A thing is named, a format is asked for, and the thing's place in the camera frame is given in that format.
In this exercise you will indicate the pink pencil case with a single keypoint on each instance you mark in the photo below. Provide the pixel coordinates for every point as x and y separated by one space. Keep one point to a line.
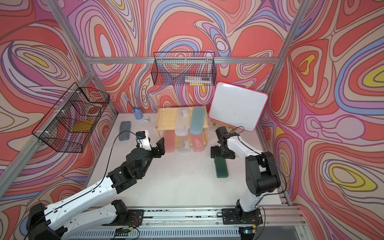
197 143
170 141

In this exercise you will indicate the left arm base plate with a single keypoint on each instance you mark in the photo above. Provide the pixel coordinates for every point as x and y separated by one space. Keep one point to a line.
130 218

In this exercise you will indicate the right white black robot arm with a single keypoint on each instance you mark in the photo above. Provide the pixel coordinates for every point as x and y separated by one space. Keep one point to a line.
261 174

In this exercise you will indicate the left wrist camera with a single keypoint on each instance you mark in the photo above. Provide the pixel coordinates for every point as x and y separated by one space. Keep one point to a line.
144 138

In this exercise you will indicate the wooden two-tier shelf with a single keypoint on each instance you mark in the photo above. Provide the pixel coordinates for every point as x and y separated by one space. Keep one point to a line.
167 117

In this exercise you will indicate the grey felt eraser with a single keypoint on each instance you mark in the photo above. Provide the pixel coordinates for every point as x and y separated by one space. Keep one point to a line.
125 131

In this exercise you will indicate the blue pen cup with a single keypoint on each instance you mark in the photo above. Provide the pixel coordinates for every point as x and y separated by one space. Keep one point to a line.
138 113

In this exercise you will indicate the pink framed whiteboard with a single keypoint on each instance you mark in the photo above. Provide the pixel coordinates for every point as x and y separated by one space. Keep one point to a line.
238 107

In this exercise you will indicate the dark green pencil case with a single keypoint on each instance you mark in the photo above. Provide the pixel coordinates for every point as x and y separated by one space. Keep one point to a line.
221 167

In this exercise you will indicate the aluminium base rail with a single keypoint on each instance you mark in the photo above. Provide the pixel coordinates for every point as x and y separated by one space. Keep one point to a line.
280 223

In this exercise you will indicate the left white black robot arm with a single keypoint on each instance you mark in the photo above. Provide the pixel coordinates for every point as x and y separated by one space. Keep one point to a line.
65 218

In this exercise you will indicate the blue pen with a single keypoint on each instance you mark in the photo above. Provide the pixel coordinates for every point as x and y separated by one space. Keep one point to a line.
128 101

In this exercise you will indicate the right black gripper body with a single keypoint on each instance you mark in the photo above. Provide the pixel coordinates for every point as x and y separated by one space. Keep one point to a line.
222 152

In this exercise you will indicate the box in back basket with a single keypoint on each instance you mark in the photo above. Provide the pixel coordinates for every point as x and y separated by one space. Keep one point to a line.
197 80

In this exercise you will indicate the aluminium frame right post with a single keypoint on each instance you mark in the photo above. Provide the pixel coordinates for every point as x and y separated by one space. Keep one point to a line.
294 29

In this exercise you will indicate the teal pencil case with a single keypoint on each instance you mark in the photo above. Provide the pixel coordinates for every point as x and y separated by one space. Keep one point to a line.
197 121

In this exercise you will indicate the left black wire basket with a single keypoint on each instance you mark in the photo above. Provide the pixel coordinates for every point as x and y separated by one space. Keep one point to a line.
76 104

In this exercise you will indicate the aluminium frame back bar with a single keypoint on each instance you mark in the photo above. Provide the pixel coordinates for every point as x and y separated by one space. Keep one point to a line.
150 60

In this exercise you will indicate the green circuit board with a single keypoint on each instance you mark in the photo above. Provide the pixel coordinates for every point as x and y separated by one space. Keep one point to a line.
123 231

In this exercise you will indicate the aluminium frame post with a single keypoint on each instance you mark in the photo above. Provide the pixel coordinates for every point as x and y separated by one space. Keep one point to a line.
294 29
62 20

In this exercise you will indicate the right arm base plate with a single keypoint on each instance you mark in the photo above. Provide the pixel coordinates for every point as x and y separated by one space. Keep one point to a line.
236 216

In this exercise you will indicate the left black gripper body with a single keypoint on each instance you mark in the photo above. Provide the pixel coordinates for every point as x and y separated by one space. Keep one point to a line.
155 154

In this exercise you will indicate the yellow item in basket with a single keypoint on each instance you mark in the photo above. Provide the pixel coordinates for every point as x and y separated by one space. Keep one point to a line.
82 126

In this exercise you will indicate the clear frosted pencil case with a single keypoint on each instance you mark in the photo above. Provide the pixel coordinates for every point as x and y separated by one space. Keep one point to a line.
182 122

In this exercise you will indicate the back black wire basket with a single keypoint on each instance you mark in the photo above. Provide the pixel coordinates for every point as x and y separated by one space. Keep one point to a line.
173 72

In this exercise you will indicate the aluminium frame left post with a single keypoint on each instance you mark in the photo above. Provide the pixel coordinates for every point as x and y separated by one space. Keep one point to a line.
62 20

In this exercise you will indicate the wooden whiteboard easel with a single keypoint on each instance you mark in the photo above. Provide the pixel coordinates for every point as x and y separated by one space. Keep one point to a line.
218 123

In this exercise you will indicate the black wire basket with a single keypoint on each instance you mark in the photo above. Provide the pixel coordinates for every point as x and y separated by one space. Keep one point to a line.
76 104
173 72

